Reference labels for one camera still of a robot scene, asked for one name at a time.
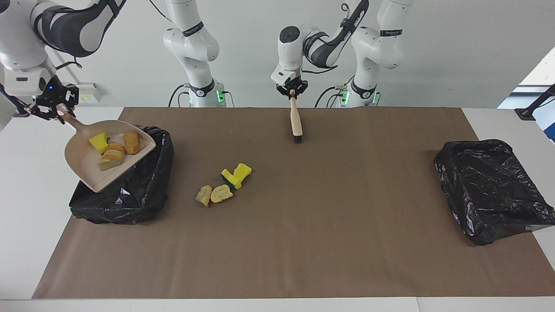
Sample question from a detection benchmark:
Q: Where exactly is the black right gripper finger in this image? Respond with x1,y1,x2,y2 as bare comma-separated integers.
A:
29,106,58,125
61,97,79,118

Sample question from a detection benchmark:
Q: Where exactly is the beige handled black bristle brush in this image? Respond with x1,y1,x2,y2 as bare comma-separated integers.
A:
289,96,304,144

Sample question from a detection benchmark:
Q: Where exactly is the small yellow sponge piece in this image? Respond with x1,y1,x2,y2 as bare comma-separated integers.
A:
88,132,110,155

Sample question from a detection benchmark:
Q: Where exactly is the striped croissant bread piece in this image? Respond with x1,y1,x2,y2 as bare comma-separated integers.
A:
99,143,126,171

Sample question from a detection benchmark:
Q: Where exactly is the beige plastic dustpan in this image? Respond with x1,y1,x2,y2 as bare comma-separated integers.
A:
56,104,157,193

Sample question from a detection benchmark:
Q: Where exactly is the brown fried nugget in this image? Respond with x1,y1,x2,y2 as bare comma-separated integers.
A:
123,131,141,156

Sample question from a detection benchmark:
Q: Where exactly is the plain yellow sponge piece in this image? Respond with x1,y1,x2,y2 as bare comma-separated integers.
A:
233,163,252,182

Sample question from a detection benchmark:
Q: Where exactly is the yellow sponge with green scrub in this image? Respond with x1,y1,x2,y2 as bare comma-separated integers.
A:
221,169,242,190

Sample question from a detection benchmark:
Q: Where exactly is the wide tan fried chip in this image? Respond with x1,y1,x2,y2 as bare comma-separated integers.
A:
211,184,234,204

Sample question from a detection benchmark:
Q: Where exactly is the narrow tan fried chip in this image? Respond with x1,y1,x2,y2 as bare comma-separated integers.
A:
196,185,213,207

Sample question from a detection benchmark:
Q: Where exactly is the black-lined trash bin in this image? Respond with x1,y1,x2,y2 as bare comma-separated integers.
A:
434,139,555,247
69,125,175,225

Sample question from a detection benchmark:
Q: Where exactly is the brown table mat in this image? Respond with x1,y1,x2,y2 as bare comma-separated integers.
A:
33,107,555,299

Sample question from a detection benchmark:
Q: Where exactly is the white wall socket box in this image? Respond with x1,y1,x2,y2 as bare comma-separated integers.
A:
65,82,104,104

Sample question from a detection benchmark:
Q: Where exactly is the black base cable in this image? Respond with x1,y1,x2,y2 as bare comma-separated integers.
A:
168,84,191,107
314,84,349,108

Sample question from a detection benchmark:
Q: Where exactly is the black camera stand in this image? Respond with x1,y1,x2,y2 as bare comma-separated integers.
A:
515,84,555,121
0,83,35,117

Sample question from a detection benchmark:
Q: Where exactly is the thin white wall conduit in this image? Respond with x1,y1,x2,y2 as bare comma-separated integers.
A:
56,54,80,84

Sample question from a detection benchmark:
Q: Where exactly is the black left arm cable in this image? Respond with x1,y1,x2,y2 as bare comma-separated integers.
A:
301,2,369,75

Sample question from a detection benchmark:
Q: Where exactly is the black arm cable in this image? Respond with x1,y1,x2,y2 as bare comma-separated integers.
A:
301,2,369,75
54,0,174,72

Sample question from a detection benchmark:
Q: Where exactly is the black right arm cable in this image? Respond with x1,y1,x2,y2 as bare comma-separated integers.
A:
54,0,174,72

